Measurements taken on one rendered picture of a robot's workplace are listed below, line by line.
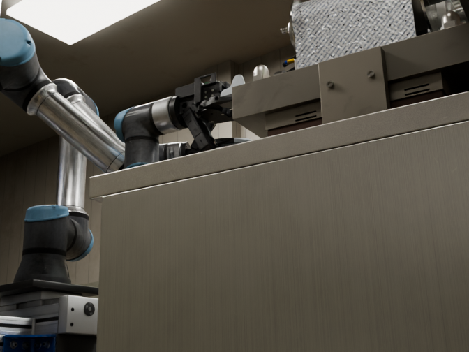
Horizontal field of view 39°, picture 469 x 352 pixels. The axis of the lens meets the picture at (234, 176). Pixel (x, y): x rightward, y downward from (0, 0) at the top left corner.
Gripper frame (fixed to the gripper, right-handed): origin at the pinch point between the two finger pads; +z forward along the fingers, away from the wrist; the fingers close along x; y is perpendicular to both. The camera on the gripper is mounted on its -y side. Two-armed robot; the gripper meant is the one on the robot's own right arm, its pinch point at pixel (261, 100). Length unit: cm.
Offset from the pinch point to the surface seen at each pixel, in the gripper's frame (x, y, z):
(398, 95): -18.0, -14.6, 31.7
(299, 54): 0.1, 8.0, 8.7
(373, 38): 0.1, 6.9, 23.6
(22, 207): 403, 161, -514
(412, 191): -25, -32, 34
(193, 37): 296, 235, -210
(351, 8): 0.0, 14.5, 20.0
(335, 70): -21.2, -9.7, 23.3
